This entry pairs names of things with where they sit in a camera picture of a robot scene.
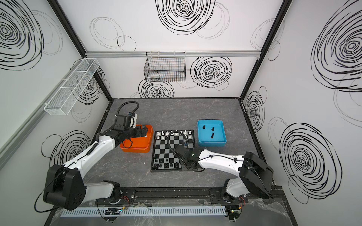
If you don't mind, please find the blue plastic tray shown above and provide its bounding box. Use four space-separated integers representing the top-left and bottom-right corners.
197 120 227 147

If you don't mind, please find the orange plastic tray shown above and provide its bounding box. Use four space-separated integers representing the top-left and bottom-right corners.
120 125 154 153

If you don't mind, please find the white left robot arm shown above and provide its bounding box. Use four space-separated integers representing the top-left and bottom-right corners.
41 112 148 210

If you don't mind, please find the black right frame post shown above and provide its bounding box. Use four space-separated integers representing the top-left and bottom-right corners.
240 0 292 101

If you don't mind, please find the white mesh shelf basket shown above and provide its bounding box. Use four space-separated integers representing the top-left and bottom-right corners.
44 58 100 116

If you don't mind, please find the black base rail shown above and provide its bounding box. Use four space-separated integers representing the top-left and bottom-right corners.
56 186 286 205

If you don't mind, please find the black vertical frame post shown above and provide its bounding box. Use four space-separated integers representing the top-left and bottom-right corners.
47 0 112 102

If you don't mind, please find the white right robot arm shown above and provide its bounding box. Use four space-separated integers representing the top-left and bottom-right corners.
173 145 273 199

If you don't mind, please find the aluminium wall rail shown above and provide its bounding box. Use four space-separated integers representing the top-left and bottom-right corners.
85 50 261 58

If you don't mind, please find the white slotted cable duct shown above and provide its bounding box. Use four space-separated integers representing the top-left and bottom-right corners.
60 206 227 218

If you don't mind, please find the black wire basket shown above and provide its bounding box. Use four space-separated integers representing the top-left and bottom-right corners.
143 56 186 82

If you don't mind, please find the black and white chessboard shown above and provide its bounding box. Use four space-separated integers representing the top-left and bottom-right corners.
150 130 195 172

